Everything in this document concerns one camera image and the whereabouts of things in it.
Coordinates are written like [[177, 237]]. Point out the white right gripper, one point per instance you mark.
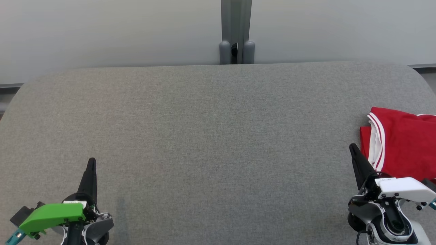
[[405, 189]]

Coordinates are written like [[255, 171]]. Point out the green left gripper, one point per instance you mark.
[[51, 214]]

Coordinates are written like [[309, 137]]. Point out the red basketball jersey white trim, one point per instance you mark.
[[405, 143]]

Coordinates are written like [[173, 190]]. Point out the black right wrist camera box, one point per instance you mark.
[[430, 185]]

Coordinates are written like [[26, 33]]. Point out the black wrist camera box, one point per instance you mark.
[[20, 212], [430, 185]]

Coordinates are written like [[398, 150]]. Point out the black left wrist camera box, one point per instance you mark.
[[20, 212]]

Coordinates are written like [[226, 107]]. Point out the grey partition post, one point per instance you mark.
[[228, 27]]

